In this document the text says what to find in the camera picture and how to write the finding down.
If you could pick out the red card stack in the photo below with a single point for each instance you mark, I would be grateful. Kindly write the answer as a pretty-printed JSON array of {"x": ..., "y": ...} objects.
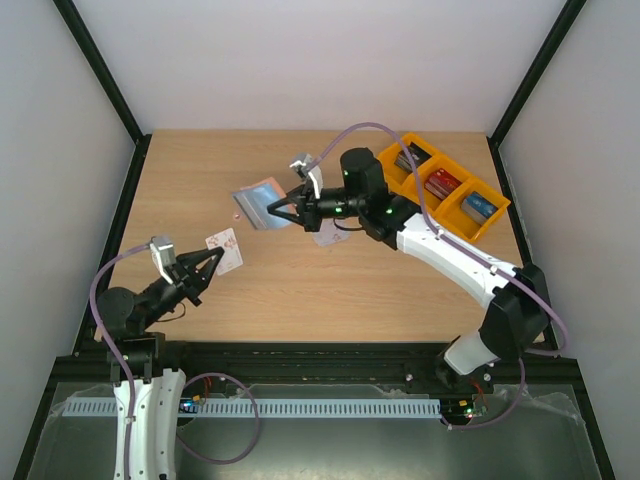
[{"x": 441, "y": 184}]

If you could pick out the left black frame post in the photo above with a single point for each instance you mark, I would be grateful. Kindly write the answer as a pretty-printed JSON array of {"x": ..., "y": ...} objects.
[{"x": 93, "y": 56}]

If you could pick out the black frame post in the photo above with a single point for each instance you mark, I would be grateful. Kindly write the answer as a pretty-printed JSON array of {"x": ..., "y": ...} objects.
[
  {"x": 93, "y": 56},
  {"x": 545, "y": 54}
]

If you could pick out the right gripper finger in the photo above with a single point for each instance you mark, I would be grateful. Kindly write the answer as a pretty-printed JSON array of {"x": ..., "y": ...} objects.
[
  {"x": 285, "y": 214},
  {"x": 293, "y": 199}
]

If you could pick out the white slotted cable duct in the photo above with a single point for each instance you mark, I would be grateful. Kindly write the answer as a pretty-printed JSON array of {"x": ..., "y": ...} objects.
[{"x": 314, "y": 409}]

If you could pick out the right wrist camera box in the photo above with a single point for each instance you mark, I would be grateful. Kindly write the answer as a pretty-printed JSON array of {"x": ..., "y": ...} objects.
[{"x": 309, "y": 171}]

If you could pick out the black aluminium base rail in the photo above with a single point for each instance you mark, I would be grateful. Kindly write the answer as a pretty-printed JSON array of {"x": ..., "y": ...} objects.
[{"x": 410, "y": 366}]

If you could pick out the right black frame post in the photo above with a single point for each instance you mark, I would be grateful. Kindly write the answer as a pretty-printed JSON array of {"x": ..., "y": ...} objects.
[{"x": 545, "y": 54}]

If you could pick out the yellow bin with red cards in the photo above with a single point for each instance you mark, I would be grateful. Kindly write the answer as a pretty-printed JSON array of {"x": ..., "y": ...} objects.
[{"x": 432, "y": 203}]

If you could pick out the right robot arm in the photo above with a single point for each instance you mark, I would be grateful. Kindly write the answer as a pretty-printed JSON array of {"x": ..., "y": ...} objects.
[{"x": 512, "y": 296}]

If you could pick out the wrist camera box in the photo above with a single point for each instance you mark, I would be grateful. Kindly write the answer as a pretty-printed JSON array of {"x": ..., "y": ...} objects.
[
  {"x": 309, "y": 171},
  {"x": 163, "y": 256}
]

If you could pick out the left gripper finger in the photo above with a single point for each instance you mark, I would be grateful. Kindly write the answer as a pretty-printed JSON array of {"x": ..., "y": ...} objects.
[
  {"x": 208, "y": 269},
  {"x": 199, "y": 258}
]

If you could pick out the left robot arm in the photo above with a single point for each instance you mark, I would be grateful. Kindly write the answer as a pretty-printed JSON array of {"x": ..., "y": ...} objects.
[{"x": 146, "y": 386}]

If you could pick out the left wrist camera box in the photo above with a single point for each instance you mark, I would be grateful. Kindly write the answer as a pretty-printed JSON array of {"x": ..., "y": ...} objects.
[{"x": 163, "y": 256}]

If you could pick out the pink leather card holder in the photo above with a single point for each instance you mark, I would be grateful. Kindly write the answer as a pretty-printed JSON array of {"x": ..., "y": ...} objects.
[{"x": 253, "y": 201}]

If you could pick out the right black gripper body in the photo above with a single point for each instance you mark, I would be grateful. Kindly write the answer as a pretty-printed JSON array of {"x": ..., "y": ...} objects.
[{"x": 307, "y": 208}]

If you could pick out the yellow bin with black cards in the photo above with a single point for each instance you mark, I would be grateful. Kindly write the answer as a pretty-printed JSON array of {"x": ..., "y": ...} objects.
[{"x": 396, "y": 166}]

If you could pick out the blue card stack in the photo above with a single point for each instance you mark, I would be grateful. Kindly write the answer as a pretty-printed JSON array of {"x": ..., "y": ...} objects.
[{"x": 478, "y": 208}]

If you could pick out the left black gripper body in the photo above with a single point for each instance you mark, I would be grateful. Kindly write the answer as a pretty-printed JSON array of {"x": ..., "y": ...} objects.
[{"x": 186, "y": 283}]

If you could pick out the black card stack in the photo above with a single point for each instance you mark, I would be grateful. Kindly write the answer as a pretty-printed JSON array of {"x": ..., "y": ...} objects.
[{"x": 418, "y": 154}]

